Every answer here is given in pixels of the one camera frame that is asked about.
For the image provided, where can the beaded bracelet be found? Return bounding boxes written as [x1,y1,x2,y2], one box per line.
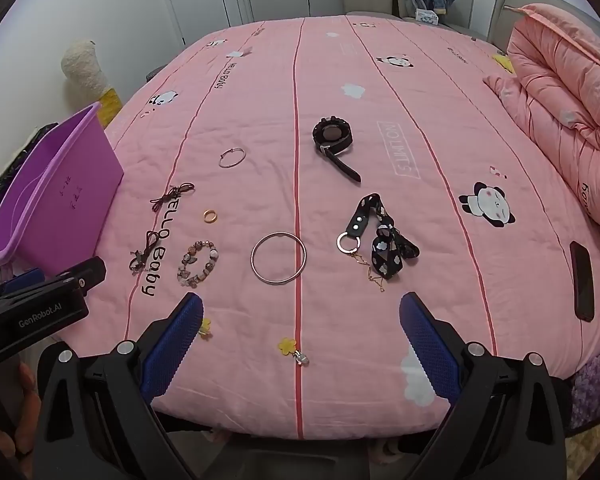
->
[176,241,220,289]

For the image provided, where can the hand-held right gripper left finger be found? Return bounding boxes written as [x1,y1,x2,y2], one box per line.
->
[35,292,204,480]

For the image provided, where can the purple plastic basin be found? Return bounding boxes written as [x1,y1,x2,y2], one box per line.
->
[0,101,125,267]

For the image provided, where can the white and yellow plush toy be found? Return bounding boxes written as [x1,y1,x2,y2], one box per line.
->
[61,40,123,128]

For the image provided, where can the black smartphone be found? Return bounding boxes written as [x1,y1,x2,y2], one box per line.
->
[569,241,596,322]

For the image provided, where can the person's left hand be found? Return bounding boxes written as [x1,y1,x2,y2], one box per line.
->
[0,362,37,480]

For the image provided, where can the black cord necklace with pendant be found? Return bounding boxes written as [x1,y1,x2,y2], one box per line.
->
[129,230,162,276]

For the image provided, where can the thin adjustable silver bangle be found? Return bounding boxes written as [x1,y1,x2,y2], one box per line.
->
[218,147,246,169]

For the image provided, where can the beige headboard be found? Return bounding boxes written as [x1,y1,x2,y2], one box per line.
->
[487,0,600,56]

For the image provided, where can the purple fuzzy blanket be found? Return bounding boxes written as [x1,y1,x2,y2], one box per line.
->
[567,340,600,436]

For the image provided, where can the brown cord necklace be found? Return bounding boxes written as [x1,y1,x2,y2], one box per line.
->
[150,182,196,212]

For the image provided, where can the black plastic bag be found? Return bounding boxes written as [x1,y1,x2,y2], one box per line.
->
[0,125,56,233]

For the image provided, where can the pink folded quilt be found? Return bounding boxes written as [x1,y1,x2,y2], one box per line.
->
[482,3,600,233]

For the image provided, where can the black wristwatch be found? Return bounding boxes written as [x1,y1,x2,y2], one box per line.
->
[312,116,362,183]

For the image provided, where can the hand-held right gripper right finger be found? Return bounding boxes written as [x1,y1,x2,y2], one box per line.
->
[399,291,573,480]

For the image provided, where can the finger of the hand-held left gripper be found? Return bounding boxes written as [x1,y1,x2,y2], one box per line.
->
[2,267,46,295]
[45,256,106,291]

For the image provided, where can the large plain silver bangle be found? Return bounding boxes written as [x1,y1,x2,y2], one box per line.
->
[250,231,308,286]

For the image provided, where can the black patterned lanyard keychain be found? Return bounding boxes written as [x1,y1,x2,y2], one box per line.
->
[336,193,421,292]

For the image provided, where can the pink printed bedsheet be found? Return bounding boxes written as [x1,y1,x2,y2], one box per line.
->
[75,12,600,441]

